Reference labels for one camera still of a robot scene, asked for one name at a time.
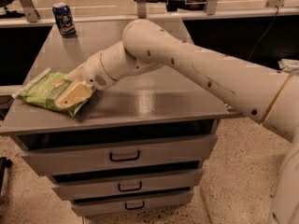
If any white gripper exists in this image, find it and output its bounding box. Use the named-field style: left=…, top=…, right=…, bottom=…
left=55, top=51, right=116, bottom=109

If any green jalapeno chip bag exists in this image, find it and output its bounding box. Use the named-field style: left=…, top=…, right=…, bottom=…
left=12, top=68, right=91, bottom=117

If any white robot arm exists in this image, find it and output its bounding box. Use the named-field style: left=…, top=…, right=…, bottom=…
left=57, top=19, right=299, bottom=224

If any blue soda can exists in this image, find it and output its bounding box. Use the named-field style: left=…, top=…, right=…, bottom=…
left=52, top=2, right=76, bottom=37

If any grey drawer cabinet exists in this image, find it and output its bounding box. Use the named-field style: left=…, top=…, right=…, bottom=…
left=0, top=17, right=229, bottom=217

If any top grey drawer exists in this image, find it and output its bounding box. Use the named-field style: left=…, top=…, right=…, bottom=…
left=21, top=133, right=217, bottom=175

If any grey drawer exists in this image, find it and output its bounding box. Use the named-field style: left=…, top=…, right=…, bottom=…
left=71, top=188, right=193, bottom=217
left=52, top=168, right=203, bottom=201
left=21, top=133, right=217, bottom=175

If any middle grey drawer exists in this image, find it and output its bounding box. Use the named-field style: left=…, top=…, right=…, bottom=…
left=52, top=168, right=203, bottom=201

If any bottom grey drawer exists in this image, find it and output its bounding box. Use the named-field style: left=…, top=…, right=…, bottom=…
left=71, top=188, right=193, bottom=217

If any black top drawer handle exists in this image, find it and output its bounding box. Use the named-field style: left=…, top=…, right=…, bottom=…
left=108, top=150, right=141, bottom=162

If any black drawer handle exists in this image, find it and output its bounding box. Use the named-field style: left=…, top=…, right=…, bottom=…
left=108, top=150, right=141, bottom=162
left=118, top=181, right=142, bottom=192
left=124, top=201, right=145, bottom=211

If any black middle drawer handle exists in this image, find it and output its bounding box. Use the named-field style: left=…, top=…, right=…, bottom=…
left=118, top=181, right=142, bottom=192

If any black bottom drawer handle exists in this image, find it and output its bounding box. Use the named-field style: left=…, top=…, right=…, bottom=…
left=124, top=201, right=145, bottom=211

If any black cable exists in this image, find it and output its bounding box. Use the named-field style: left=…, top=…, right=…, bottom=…
left=247, top=5, right=280, bottom=62

